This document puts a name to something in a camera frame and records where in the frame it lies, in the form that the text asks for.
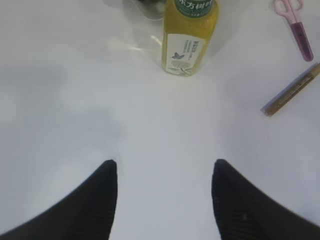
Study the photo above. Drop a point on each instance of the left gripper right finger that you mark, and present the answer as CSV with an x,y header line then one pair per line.
x,y
244,212

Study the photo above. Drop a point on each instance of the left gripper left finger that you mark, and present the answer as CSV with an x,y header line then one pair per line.
x,y
87,213

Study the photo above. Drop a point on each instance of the gold glitter marker pen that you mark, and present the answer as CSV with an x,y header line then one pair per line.
x,y
295,87

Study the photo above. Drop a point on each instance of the small pink scissors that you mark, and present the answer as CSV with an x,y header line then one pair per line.
x,y
291,13

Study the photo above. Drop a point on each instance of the light green wavy plate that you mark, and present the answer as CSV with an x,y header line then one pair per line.
x,y
151,9

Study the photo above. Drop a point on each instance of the jasmine tea bottle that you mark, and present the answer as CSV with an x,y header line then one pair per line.
x,y
188,26

